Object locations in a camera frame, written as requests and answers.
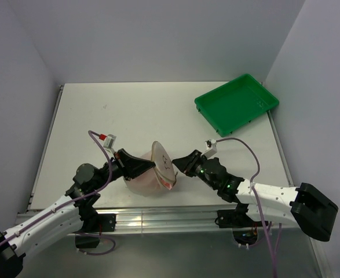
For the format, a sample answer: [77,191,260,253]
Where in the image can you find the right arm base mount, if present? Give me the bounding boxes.
[214,209,258,246]

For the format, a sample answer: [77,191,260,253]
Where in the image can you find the pink bra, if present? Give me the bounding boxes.
[129,153,176,196]

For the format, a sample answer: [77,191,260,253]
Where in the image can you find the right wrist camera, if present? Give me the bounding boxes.
[202,139,217,159]

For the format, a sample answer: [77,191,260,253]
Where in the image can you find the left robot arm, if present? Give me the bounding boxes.
[0,149,155,277]

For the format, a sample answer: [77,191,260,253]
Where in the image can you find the aluminium table frame rail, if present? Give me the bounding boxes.
[12,204,317,237]

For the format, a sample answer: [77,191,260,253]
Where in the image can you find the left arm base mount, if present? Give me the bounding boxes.
[75,213,116,250]

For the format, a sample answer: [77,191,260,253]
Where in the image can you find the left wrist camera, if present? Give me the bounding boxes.
[98,134,116,150]

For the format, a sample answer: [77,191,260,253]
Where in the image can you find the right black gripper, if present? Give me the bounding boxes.
[172,149,218,190]

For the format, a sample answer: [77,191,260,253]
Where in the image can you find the green plastic tray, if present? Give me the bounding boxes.
[194,74,279,137]

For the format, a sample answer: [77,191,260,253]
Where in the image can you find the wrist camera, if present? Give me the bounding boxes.
[98,134,116,150]
[202,139,217,159]

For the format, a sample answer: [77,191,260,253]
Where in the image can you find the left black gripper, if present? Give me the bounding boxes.
[92,148,155,190]

